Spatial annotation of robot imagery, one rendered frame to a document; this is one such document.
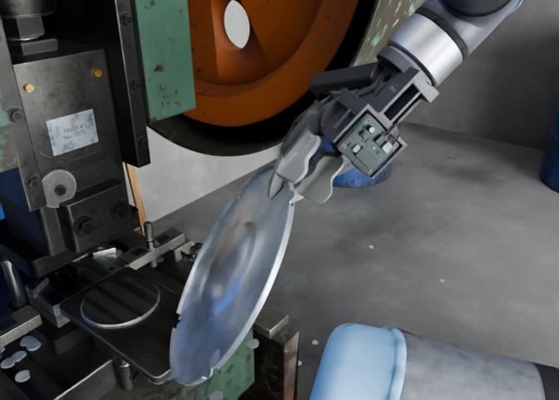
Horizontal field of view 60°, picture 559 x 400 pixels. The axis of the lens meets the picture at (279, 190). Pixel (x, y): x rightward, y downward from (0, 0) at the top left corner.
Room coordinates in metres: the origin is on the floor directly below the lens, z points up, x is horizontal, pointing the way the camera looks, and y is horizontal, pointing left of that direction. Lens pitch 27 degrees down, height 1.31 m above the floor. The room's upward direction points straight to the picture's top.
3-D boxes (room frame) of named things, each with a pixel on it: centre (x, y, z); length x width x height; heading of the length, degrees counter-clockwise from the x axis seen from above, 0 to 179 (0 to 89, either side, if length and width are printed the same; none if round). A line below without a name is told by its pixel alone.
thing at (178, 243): (0.84, 0.26, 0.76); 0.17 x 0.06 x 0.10; 142
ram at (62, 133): (0.68, 0.33, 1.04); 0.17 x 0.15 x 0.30; 52
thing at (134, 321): (0.60, 0.22, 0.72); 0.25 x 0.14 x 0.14; 52
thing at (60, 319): (0.70, 0.36, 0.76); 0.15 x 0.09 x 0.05; 142
